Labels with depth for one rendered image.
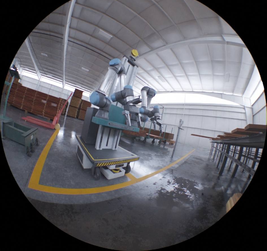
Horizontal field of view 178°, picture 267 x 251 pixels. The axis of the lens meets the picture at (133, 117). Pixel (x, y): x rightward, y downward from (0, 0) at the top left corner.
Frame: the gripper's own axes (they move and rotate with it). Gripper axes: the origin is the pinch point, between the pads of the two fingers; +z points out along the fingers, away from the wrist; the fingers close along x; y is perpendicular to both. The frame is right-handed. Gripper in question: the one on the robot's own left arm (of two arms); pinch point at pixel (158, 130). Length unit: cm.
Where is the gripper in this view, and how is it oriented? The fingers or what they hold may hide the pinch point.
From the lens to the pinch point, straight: 96.2
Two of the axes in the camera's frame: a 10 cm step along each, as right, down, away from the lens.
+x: 7.0, 3.7, 6.1
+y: 7.1, -3.0, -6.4
